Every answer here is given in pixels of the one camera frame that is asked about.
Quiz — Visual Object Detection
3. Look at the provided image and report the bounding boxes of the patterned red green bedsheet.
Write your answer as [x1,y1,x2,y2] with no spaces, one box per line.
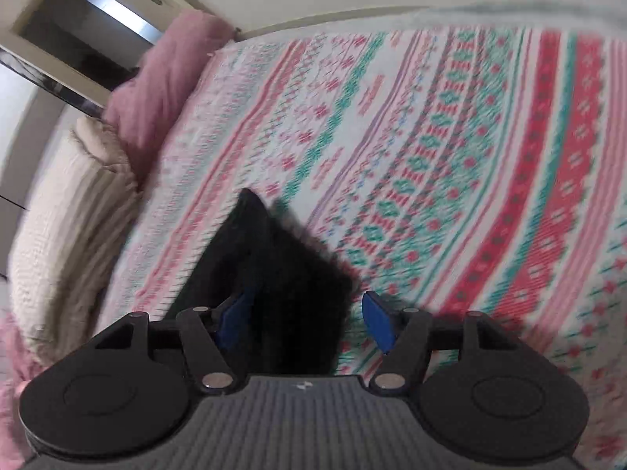
[98,5,626,469]

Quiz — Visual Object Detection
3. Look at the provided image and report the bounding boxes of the black pants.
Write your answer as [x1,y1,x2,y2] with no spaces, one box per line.
[166,189,354,376]

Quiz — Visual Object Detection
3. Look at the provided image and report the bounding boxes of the pink fluffy blanket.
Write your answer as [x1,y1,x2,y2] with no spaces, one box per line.
[1,10,235,469]

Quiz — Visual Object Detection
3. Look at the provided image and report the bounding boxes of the beige striped folded quilt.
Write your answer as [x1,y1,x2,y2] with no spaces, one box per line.
[9,117,140,366]

